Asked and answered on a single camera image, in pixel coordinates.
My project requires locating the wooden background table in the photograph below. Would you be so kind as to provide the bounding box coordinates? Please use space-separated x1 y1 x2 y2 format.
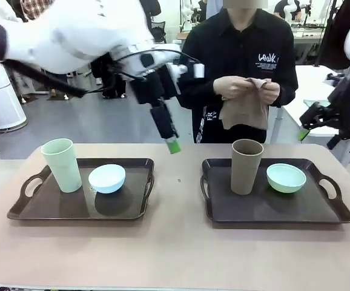
176 31 193 49

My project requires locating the person's right hand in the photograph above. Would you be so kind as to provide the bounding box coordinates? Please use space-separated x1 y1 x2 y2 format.
214 76 252 101

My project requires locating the distant worker in black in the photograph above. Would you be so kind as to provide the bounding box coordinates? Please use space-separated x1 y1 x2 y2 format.
274 0 302 22

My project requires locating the brown tall cup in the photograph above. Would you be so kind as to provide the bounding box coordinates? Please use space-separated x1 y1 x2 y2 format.
230 138 265 195

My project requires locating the person's left hand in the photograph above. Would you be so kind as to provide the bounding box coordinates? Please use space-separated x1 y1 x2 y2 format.
253 80 280 105

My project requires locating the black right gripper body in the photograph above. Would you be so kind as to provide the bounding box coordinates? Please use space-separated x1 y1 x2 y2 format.
322 76 350 138

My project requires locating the light blue bowl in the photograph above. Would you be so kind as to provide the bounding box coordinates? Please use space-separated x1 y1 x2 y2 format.
88 164 127 195

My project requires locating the bystander in light blue shirt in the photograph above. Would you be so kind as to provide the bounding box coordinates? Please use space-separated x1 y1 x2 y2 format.
205 0 226 15

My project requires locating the black arm cable sleeve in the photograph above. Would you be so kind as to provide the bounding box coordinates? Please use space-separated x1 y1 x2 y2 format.
2 58 85 99

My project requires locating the white side table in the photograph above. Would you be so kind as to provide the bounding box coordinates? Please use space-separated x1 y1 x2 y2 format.
282 65 350 167

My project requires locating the person in black shirt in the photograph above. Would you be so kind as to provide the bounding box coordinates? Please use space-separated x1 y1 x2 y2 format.
179 0 299 144

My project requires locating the beige cloth mat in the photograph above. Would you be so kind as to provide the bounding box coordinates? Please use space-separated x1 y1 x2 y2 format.
218 78 273 131

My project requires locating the person's left forearm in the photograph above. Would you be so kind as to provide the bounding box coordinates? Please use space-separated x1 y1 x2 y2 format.
271 80 299 107

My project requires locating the person's right forearm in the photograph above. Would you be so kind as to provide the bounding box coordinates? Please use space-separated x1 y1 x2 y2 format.
179 75 224 110

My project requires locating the bystander in dark trousers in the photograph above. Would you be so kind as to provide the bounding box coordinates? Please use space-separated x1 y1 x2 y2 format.
90 53 128 99

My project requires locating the mint green bowl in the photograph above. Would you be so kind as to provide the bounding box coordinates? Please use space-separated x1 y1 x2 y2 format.
266 162 307 193

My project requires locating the bystander in plaid shirt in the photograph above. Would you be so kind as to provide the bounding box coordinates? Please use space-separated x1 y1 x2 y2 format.
22 0 48 19

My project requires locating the dark brown handled tray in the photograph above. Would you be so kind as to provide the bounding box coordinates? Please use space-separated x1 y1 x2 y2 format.
7 157 156 221
200 158 350 224

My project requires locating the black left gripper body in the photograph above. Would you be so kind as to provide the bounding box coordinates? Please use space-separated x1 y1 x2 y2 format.
128 64 181 105

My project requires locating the pale green tall cup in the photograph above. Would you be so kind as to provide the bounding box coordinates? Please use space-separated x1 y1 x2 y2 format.
41 138 83 193

